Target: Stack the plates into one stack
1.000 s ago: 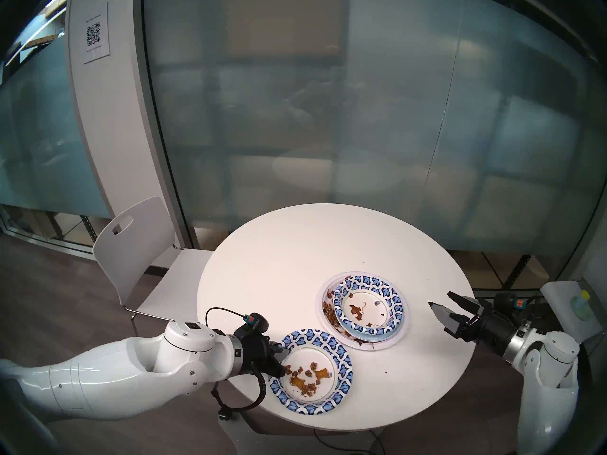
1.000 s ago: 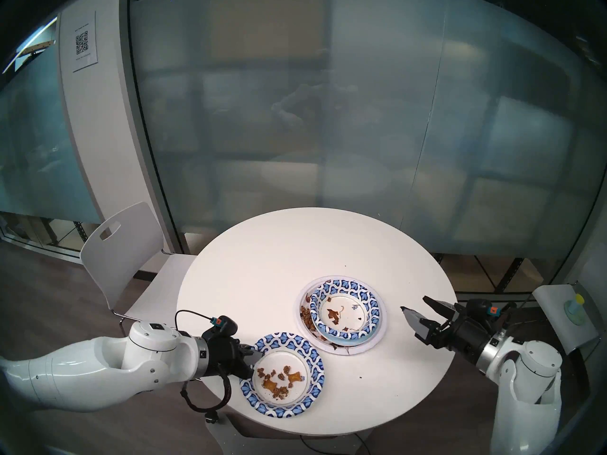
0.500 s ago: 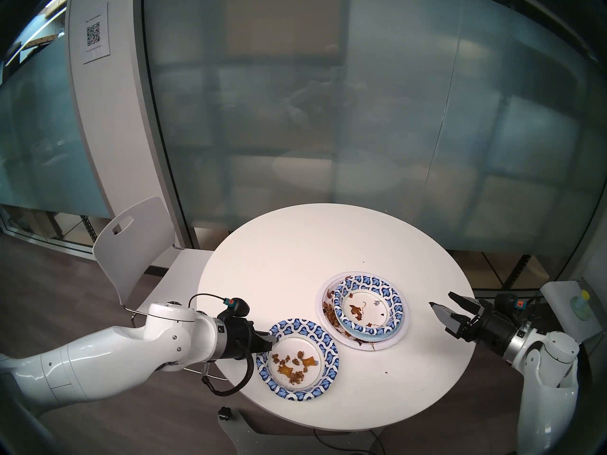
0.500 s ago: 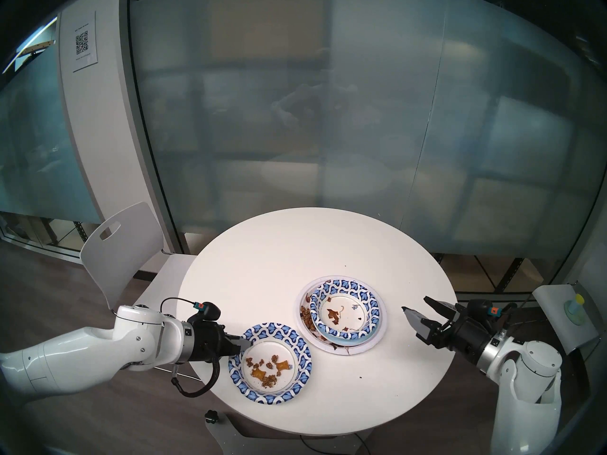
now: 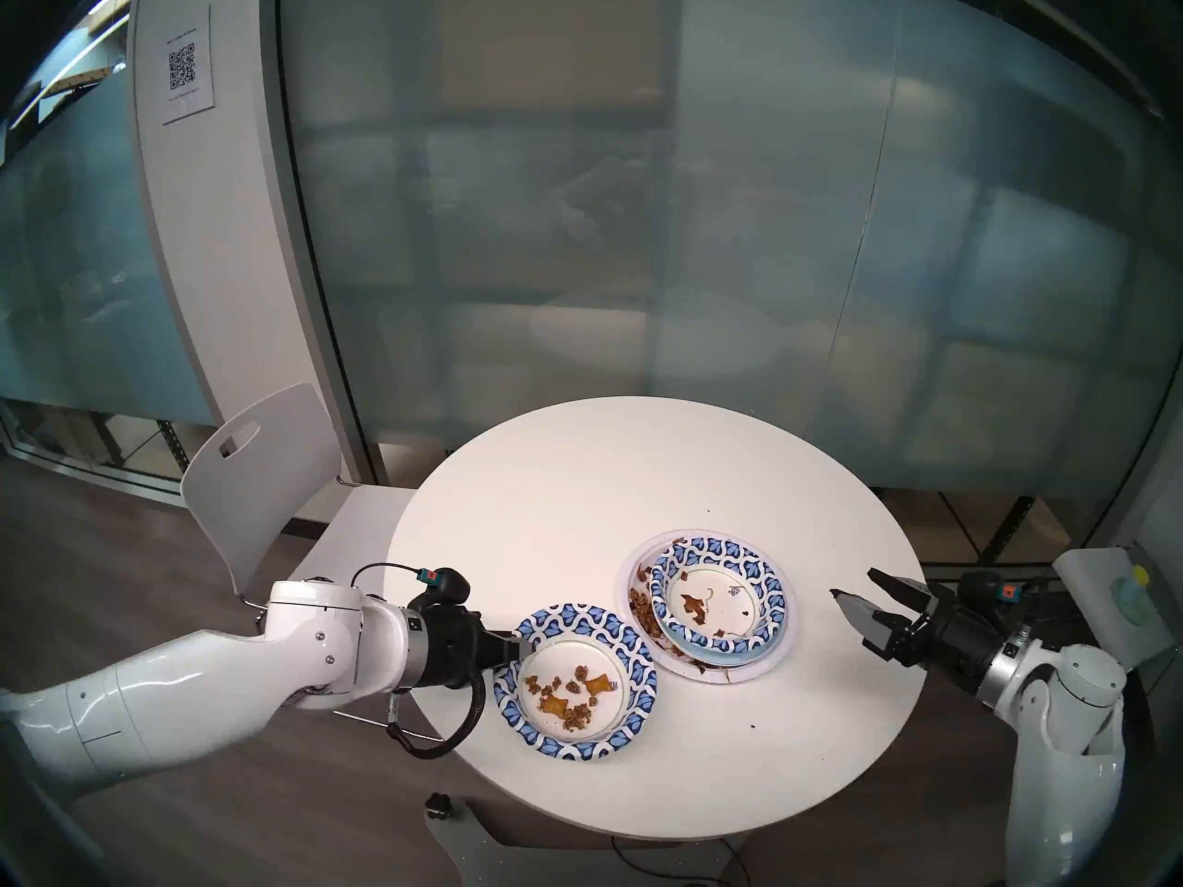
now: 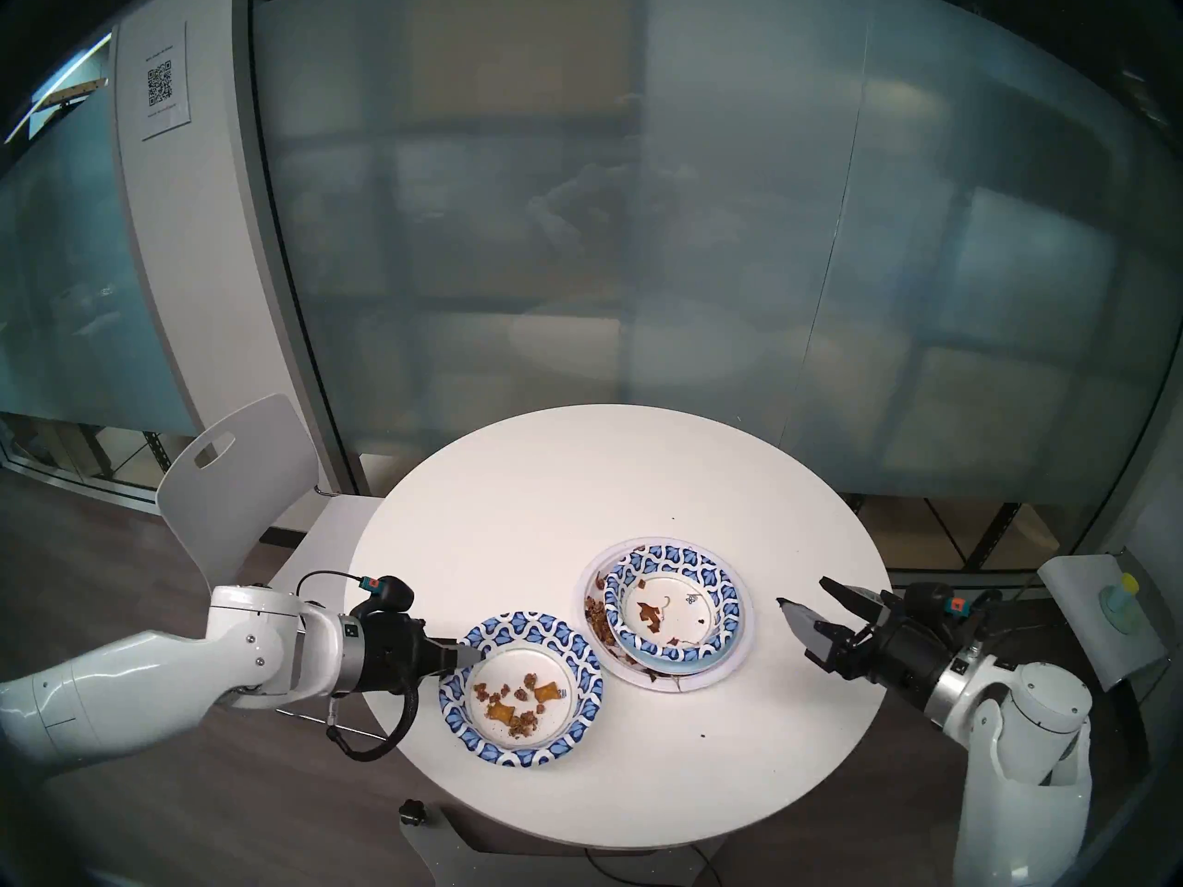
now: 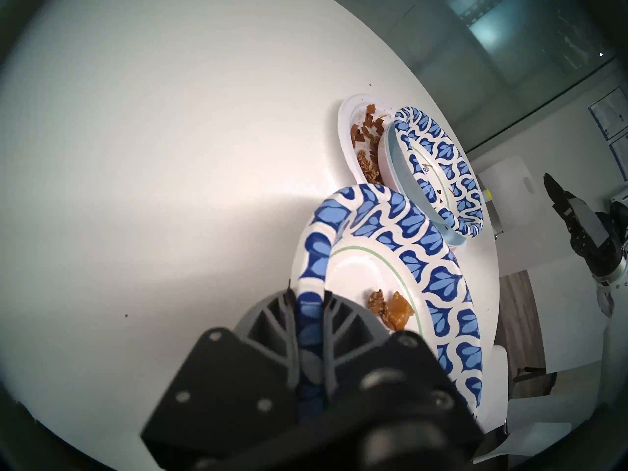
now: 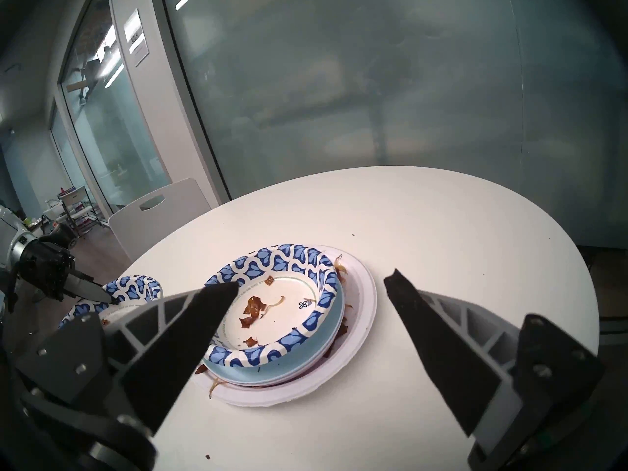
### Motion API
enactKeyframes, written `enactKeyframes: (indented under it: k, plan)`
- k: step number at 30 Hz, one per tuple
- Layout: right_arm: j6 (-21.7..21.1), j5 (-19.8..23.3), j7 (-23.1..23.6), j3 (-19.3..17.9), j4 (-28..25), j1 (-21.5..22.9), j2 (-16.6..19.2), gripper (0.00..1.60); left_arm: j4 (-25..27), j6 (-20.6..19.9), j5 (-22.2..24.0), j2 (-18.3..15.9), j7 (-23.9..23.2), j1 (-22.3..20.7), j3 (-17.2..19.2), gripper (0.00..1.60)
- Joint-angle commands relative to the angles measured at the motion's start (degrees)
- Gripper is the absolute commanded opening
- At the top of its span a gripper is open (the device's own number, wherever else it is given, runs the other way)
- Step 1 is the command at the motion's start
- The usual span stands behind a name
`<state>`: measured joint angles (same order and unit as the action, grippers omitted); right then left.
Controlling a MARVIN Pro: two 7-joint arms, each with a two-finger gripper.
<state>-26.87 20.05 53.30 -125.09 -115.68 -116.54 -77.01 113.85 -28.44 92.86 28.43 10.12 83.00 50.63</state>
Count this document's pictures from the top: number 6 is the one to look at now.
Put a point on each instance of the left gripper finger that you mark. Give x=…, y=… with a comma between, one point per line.
x=462, y=656

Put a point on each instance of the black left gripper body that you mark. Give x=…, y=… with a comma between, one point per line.
x=393, y=659

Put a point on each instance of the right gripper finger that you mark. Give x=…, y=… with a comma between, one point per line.
x=804, y=631
x=850, y=594

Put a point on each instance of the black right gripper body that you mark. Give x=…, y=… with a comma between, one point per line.
x=901, y=654

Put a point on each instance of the blue patterned bowl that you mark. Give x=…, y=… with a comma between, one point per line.
x=679, y=608
x=518, y=659

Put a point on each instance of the light blue plastic plate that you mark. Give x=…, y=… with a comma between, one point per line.
x=661, y=662

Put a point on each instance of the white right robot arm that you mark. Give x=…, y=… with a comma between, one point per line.
x=1035, y=719

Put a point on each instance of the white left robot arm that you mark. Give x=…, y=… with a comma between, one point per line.
x=139, y=673

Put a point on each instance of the orange brown food chunks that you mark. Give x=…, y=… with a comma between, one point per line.
x=504, y=711

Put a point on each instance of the large white paper plate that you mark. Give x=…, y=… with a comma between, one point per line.
x=730, y=659

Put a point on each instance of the brown food scraps pile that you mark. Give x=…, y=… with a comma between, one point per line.
x=599, y=622

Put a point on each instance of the black knob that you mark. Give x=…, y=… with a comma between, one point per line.
x=412, y=812

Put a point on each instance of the thin brown food scraps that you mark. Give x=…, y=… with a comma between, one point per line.
x=650, y=615

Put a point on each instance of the grey white chair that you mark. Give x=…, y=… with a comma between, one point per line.
x=1077, y=599

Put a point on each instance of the green bottle with yellow cap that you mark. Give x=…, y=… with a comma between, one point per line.
x=1120, y=603

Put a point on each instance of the QR code paper sign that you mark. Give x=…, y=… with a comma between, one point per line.
x=162, y=86

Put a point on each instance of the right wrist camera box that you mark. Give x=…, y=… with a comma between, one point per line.
x=938, y=603

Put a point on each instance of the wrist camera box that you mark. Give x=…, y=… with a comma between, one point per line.
x=938, y=603
x=388, y=594

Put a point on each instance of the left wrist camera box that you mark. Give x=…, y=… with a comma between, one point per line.
x=388, y=594

